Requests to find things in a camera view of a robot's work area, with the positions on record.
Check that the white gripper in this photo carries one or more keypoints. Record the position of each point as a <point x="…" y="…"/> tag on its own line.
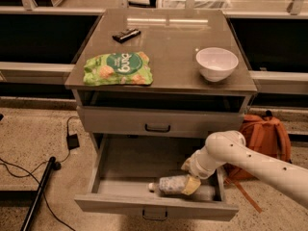
<point x="196" y="167"/>

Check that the blue plastic water bottle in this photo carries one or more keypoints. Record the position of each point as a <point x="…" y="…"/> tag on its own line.
<point x="172" y="186"/>

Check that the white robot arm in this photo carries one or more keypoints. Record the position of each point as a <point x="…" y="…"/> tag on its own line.
<point x="229" y="148"/>

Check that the open grey middle drawer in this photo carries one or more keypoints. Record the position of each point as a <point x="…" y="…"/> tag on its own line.
<point x="124" y="168"/>

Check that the grey drawer cabinet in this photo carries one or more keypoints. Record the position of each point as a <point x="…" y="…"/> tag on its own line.
<point x="171" y="39"/>

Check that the closed grey top drawer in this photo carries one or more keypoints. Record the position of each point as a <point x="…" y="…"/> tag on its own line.
<point x="162" y="123"/>

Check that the orange backpack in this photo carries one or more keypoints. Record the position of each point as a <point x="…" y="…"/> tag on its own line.
<point x="264" y="134"/>

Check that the white bowl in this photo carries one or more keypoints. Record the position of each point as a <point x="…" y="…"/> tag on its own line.
<point x="216" y="64"/>

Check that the black power adapter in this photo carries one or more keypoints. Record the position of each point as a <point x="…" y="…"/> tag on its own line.
<point x="72" y="141"/>

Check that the green snack bag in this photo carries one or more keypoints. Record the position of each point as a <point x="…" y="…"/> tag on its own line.
<point x="118" y="69"/>

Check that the black metal floor bar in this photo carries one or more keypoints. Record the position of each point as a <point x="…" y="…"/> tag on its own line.
<point x="42" y="183"/>

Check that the black chocolate bar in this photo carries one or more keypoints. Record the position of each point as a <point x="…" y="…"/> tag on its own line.
<point x="126" y="34"/>

